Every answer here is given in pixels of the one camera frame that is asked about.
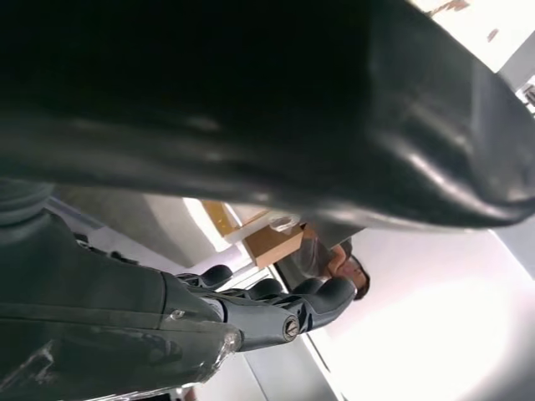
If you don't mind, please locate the stainless steel workbench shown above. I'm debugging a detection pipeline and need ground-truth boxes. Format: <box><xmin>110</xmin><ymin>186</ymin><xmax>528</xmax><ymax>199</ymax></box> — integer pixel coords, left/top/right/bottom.
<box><xmin>45</xmin><ymin>188</ymin><xmax>268</xmax><ymax>278</ymax></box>

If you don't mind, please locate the brown cardboard box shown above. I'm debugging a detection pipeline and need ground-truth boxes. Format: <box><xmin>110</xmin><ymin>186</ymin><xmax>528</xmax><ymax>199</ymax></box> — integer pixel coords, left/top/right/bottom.
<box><xmin>244</xmin><ymin>221</ymin><xmax>306</xmax><ymax>270</ymax></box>

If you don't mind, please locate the person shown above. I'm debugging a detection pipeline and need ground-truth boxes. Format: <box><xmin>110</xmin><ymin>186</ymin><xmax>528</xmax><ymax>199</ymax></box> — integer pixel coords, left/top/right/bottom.
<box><xmin>276</xmin><ymin>224</ymin><xmax>372</xmax><ymax>302</ymax></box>

